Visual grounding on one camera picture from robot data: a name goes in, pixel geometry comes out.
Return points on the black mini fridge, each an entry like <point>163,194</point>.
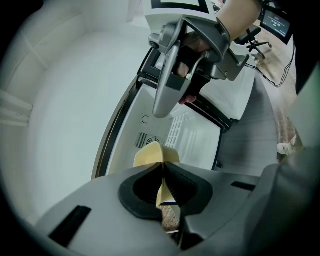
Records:
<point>130,112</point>

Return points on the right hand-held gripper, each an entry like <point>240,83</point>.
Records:
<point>162,17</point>

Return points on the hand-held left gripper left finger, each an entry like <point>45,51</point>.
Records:
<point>100,200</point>

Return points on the dark grey table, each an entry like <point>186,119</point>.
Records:
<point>250,145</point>

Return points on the small black screen device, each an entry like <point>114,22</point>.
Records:
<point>275,23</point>

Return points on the person's black shirt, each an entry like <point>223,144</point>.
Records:
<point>307,37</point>

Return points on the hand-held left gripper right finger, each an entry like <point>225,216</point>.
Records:
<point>225,200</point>

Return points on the yellow tray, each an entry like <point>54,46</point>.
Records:
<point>150,155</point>

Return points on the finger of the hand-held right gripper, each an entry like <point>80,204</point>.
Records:
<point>162,100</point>

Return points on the person's right hand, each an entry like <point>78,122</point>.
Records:
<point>195,42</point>

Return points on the person's right forearm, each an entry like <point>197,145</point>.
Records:
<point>237,17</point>

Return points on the black office chair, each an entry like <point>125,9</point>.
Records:
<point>252,32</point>

